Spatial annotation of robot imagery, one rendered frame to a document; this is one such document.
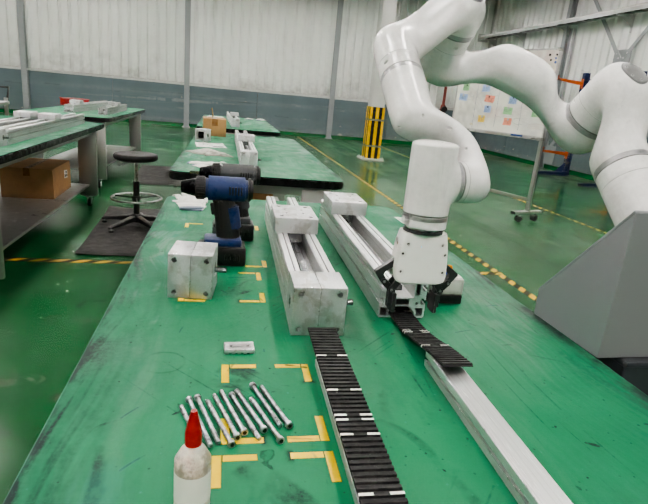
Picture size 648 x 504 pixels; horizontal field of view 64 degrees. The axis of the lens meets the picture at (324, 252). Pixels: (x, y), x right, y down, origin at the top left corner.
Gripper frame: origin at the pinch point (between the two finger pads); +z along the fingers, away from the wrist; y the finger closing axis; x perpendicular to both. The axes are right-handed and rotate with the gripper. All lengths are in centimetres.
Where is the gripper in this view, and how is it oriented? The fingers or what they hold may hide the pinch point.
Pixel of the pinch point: (411, 304)
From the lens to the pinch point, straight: 104.4
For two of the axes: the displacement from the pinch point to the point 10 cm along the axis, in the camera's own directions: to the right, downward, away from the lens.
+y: 9.8, 0.4, 1.8
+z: -0.9, 9.5, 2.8
